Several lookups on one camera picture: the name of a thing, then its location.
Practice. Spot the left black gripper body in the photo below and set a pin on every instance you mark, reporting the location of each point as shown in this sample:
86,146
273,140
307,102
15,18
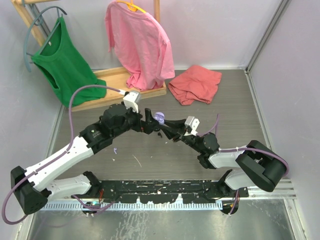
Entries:
144,125

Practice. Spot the pink t-shirt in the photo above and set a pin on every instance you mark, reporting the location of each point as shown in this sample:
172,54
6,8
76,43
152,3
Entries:
141,46

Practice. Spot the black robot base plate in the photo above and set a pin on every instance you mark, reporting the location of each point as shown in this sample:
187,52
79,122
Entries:
159,191

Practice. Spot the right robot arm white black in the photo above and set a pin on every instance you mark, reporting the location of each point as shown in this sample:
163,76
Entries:
251,165

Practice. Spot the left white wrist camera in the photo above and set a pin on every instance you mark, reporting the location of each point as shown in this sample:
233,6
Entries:
131,100

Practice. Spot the white slotted cable duct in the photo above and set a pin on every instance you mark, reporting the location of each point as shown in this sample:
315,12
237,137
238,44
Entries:
138,206

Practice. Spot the aluminium corner post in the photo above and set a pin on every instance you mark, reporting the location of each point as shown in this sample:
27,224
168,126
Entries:
280,10

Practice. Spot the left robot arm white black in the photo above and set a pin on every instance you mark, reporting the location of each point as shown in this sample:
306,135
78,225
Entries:
35,186

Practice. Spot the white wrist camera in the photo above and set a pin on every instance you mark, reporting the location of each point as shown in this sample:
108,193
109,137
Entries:
191,124
131,100

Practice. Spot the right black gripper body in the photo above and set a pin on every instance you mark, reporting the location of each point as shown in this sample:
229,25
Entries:
181,131

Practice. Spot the coral folded cloth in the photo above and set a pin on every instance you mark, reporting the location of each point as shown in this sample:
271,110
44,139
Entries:
195,84

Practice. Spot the lilac earbud charging case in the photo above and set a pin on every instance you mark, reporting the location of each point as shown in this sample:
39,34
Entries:
160,117

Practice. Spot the green tank top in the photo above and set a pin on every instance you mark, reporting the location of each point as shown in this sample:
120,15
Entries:
63,66

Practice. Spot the wooden clothes rack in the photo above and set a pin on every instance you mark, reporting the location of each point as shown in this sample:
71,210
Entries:
33,18

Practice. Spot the yellow hanger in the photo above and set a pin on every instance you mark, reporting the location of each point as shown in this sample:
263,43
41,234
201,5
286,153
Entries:
131,6

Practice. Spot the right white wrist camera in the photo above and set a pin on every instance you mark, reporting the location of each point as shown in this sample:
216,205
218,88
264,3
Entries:
191,124

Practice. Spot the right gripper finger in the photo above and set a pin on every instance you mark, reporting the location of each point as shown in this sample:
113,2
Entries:
175,123
170,132

